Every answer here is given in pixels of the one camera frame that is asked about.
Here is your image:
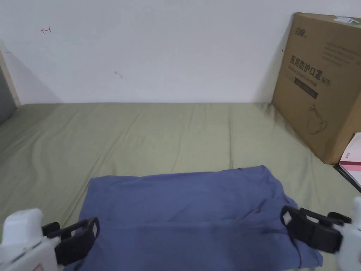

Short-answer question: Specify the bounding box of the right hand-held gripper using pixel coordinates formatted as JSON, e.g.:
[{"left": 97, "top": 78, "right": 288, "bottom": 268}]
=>
[{"left": 280, "top": 196, "right": 361, "bottom": 271}]

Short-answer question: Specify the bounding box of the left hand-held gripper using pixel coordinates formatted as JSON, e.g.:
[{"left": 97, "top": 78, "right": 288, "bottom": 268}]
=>
[{"left": 0, "top": 208, "right": 100, "bottom": 271}]

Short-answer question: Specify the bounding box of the dark blue shirt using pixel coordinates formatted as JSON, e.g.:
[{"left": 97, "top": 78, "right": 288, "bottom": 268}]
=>
[{"left": 63, "top": 165, "right": 324, "bottom": 271}]

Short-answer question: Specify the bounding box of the white and pink box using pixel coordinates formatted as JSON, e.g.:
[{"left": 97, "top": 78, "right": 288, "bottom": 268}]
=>
[{"left": 338, "top": 132, "right": 361, "bottom": 196}]

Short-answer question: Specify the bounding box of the brown cardboard carton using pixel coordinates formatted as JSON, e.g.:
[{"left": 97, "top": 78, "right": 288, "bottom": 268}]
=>
[{"left": 271, "top": 12, "right": 361, "bottom": 165}]

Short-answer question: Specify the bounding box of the bed with pale green sheet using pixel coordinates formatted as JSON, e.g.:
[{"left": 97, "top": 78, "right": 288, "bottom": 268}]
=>
[{"left": 0, "top": 102, "right": 361, "bottom": 271}]

